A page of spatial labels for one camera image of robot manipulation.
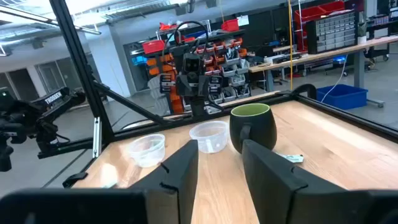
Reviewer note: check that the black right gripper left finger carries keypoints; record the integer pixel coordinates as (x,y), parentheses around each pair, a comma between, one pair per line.
(174,186)

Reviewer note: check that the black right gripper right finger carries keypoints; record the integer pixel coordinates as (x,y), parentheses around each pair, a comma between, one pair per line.
(273,193)

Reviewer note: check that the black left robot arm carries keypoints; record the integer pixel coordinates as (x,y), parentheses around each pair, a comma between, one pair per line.
(198,107)

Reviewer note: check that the black Trossen-labelled robot arm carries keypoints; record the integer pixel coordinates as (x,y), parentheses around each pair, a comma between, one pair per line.
(37,118)

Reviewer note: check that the rack of orange grey bins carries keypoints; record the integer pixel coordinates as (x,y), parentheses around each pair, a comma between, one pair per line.
(230,62)

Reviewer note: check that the clear plastic cup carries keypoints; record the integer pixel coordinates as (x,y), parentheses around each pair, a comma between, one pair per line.
(146,155)

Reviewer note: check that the clear plastic bowl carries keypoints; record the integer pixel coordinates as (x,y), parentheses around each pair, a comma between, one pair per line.
(208,140)

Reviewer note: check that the red storage bin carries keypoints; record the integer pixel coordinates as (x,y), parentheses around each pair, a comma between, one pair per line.
(153,47)
(332,6)
(230,25)
(309,14)

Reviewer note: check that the green mug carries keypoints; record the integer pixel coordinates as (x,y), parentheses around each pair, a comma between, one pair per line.
(258,130)

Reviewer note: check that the black table clamp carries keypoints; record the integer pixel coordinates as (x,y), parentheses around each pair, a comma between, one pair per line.
(74,180)

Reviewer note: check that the large blue plastic bin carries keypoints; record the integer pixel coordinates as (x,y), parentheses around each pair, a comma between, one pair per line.
(342,98)

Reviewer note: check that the long wooden workbench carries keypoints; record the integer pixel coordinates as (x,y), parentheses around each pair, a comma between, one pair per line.
(311,56)

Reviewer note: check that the grey small-parts drawer cabinet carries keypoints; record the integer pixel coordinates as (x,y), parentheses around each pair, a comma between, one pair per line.
(332,31)

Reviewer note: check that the small plant in white pot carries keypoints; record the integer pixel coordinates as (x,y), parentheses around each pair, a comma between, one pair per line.
(362,35)

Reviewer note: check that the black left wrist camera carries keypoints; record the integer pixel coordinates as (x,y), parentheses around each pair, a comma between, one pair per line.
(192,63)

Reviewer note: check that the silver frame bracket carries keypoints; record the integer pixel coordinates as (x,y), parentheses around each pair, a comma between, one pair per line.
(97,137)

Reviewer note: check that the black aluminium table frame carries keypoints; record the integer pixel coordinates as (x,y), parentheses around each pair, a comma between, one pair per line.
(76,56)

